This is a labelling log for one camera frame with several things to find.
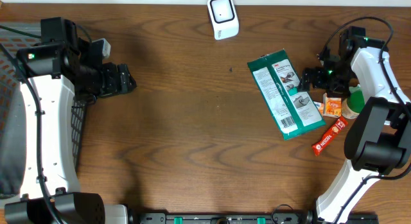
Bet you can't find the grey plastic mesh basket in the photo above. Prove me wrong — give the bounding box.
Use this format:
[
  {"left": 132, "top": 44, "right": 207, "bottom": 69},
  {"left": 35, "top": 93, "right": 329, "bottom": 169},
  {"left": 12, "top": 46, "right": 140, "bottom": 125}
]
[{"left": 1, "top": 22, "right": 86, "bottom": 201}]

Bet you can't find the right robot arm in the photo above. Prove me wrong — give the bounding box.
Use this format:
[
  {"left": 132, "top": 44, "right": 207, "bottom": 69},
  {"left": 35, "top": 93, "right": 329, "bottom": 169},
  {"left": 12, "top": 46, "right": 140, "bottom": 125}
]
[{"left": 298, "top": 25, "right": 410, "bottom": 223}]

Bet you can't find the red orange stick packet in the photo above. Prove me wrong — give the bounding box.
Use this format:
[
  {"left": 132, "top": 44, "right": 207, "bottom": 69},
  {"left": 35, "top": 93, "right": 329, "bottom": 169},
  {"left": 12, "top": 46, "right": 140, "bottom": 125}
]
[{"left": 311, "top": 117, "right": 348, "bottom": 156}]

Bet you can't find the white barcode scanner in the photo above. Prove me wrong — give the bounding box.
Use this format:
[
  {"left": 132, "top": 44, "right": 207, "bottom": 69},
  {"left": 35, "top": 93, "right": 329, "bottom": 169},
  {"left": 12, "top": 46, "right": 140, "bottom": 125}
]
[{"left": 207, "top": 0, "right": 240, "bottom": 40}]

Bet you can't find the light green tissue packet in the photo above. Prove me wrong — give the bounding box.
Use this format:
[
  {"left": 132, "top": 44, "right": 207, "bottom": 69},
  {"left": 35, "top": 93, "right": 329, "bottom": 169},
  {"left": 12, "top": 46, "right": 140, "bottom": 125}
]
[{"left": 349, "top": 84, "right": 362, "bottom": 94}]

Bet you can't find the orange tissue pack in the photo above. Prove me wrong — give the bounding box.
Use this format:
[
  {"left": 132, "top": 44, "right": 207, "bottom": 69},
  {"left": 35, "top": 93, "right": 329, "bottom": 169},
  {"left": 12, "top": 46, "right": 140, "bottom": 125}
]
[
  {"left": 323, "top": 93, "right": 342, "bottom": 118},
  {"left": 314, "top": 101, "right": 325, "bottom": 116}
]

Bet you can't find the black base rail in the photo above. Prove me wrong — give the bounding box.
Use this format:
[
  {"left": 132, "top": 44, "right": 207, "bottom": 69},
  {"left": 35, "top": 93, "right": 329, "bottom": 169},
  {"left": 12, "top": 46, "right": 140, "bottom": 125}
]
[{"left": 128, "top": 212, "right": 380, "bottom": 224}]

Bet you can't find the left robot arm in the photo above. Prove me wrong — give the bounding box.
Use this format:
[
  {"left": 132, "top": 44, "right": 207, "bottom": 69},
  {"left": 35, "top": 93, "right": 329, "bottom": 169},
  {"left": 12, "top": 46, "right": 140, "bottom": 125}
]
[{"left": 4, "top": 17, "right": 137, "bottom": 224}]

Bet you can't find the white green packet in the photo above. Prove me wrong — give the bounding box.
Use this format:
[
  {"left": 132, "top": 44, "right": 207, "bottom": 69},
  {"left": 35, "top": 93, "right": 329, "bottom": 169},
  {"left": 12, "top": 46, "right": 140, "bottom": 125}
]
[{"left": 247, "top": 49, "right": 326, "bottom": 140}]

